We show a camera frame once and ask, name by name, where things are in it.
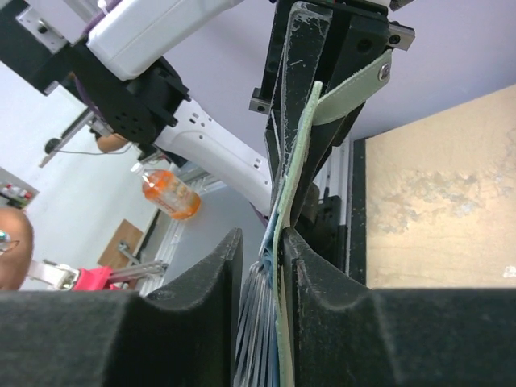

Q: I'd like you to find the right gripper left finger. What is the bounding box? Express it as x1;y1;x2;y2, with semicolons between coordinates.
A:
1;228;243;386

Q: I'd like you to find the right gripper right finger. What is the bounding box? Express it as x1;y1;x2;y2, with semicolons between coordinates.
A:
282;229;515;386

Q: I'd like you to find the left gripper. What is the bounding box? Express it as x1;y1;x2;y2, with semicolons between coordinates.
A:
249;0;415;225

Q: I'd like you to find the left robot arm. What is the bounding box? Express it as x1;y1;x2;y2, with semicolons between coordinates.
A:
1;1;415;224

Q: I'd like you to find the orange bottle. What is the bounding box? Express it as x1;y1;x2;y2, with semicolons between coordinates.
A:
131;163;201;220

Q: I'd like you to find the red white tool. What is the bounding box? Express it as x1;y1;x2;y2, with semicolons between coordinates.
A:
27;260;168;291

